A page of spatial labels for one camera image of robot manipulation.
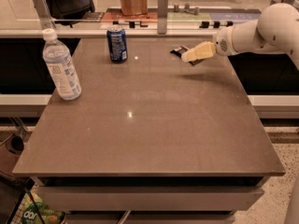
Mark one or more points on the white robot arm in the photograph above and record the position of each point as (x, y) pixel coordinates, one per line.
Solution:
(275, 31)

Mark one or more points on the black office chair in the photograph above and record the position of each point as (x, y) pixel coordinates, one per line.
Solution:
(69, 11)

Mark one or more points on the green snack bag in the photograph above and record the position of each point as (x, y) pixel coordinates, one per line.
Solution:
(35, 211)

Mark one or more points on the black bin edge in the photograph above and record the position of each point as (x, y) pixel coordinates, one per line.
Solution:
(12, 190)

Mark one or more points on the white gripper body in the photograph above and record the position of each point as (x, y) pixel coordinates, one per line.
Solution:
(222, 45)

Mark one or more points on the grey metal post left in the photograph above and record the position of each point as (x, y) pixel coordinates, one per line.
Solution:
(43, 13)

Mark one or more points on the blue soda can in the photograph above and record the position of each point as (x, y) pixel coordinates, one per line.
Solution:
(116, 39)

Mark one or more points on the grey metal post centre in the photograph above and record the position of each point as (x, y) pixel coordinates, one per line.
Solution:
(162, 17)

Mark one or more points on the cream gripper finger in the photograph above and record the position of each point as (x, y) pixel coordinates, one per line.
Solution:
(202, 51)

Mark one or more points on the black rxbar chocolate bar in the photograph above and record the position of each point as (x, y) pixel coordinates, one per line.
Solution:
(182, 49)

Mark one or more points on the clear blue-label plastic bottle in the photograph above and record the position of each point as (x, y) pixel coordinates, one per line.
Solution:
(60, 65)

